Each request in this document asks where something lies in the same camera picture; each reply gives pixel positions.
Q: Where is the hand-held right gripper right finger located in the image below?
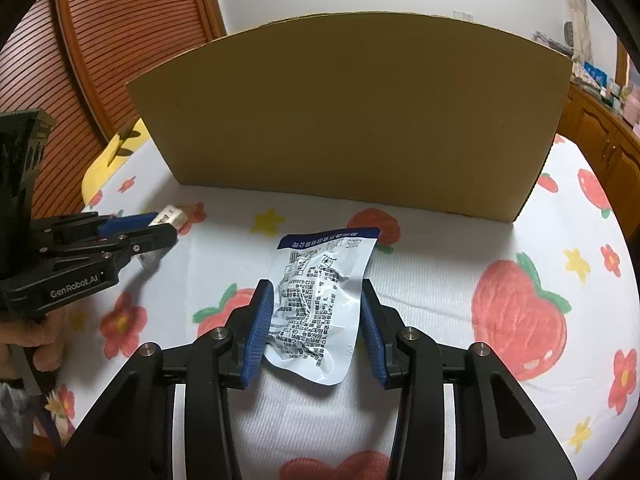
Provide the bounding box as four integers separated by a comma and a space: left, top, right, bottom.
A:
360, 279, 576, 480

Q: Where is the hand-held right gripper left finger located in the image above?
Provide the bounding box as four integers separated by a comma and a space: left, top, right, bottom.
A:
62, 279, 275, 480

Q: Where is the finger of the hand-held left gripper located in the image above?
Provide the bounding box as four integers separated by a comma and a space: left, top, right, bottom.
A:
97, 212, 162, 237
112, 225, 179, 262

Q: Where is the clear packet of brown biscuits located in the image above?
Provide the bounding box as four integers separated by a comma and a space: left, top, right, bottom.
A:
139, 203, 195, 267

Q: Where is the white packet dark blue edge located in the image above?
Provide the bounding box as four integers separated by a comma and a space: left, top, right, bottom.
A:
263, 227, 382, 387

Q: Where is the brown cardboard box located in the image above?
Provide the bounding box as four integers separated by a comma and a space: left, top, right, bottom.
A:
125, 11, 573, 225

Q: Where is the person's left hand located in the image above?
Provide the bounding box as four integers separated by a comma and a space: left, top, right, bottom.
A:
0, 305, 67, 380

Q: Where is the yellow plush toy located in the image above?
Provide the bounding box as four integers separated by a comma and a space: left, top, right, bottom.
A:
82, 119, 151, 206

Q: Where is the strawberry printed bed sheet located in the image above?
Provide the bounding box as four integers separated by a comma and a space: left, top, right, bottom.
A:
45, 132, 640, 480

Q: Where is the floral quilt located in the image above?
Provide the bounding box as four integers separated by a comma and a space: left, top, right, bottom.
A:
42, 384, 77, 443

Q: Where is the wooden louvered wardrobe door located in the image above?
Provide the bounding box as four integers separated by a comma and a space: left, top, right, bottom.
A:
0, 0, 226, 211

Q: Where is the wooden desk cabinet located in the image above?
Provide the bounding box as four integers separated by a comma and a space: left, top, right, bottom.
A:
552, 82, 640, 241

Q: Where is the stack of folded papers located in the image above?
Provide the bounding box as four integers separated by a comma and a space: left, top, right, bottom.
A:
532, 30, 572, 57

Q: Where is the blue box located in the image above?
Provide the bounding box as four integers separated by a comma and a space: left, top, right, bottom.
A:
582, 62, 609, 87

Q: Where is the cream patterned curtain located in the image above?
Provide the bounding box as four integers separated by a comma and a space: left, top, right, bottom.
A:
567, 0, 594, 64

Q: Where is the wooden window frame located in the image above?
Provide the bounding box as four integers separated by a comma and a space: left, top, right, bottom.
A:
616, 40, 632, 92

